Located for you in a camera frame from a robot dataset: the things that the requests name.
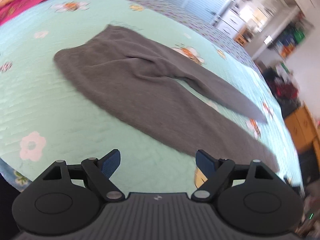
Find white drawer cabinet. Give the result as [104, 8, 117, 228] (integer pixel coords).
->
[217, 10, 245, 38]

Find dark red clothes pile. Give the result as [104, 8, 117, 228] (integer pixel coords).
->
[269, 79, 298, 101]

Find grey knit trousers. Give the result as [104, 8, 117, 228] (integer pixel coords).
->
[54, 25, 279, 172]

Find wooden desk with drawers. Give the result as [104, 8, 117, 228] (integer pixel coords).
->
[284, 104, 319, 155]

